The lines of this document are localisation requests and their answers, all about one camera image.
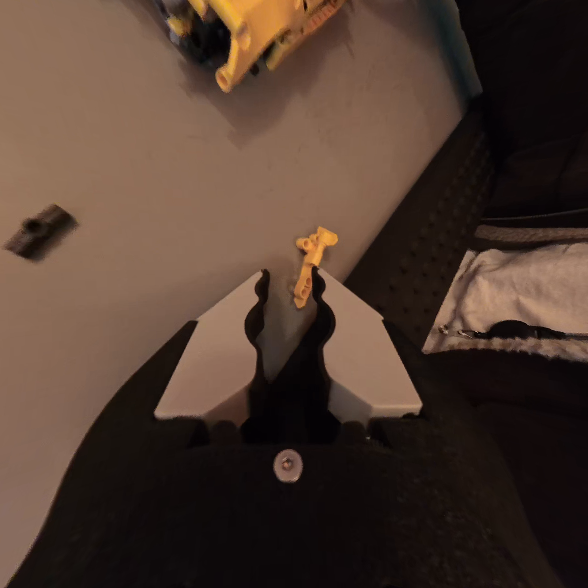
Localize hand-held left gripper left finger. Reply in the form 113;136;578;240
154;269;272;423

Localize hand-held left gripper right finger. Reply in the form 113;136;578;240
311;266;423;422

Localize yellow brick model car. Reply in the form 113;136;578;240
156;0;346;94

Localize black dotted rubber mat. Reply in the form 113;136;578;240
345;110;498;359

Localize small black connector brick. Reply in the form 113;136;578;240
4;204;80;262

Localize black jacket cord toggle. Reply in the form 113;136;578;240
439;320;588;341

